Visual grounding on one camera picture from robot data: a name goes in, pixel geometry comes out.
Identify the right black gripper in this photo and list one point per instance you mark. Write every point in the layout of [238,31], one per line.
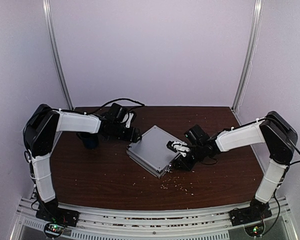
[186,166]

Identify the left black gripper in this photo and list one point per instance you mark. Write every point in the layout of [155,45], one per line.
[133,136]

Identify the aluminium poker case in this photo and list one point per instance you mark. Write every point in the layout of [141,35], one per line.
[151,152]

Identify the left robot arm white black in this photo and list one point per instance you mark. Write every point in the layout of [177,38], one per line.
[39,136]

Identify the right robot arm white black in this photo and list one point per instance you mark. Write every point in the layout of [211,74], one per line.
[272,139]

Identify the dark blue mug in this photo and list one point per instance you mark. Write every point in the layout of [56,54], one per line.
[89,140]

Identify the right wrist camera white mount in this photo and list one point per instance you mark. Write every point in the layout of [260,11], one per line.
[177,146]

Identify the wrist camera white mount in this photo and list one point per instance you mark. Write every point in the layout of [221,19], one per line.
[177,146]
[128,119]

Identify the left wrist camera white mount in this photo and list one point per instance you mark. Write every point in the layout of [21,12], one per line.
[128,119]

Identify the front aluminium rail base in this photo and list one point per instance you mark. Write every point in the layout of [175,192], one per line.
[212,223]

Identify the left aluminium frame post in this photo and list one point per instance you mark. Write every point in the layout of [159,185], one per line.
[47,11]

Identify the aluminium frame post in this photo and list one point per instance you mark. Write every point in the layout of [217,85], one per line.
[47,11]
[251,47]

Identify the right aluminium frame post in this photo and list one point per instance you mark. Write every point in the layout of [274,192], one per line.
[251,47]

